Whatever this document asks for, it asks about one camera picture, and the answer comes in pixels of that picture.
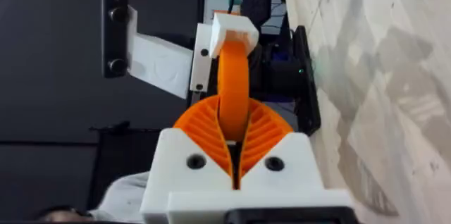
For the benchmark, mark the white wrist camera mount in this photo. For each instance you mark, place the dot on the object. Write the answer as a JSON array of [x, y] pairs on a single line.
[[158, 63]]

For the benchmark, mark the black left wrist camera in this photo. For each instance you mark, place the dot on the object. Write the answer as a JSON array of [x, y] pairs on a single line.
[[114, 23]]

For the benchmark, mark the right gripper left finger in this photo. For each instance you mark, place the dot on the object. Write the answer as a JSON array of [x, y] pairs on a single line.
[[176, 167]]

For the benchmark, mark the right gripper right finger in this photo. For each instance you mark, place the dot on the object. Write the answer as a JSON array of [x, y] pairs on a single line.
[[282, 174]]

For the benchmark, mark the person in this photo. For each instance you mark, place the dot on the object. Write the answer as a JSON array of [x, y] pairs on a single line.
[[123, 196]]

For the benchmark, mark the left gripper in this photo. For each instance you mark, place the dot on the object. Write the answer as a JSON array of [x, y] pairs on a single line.
[[278, 76]]

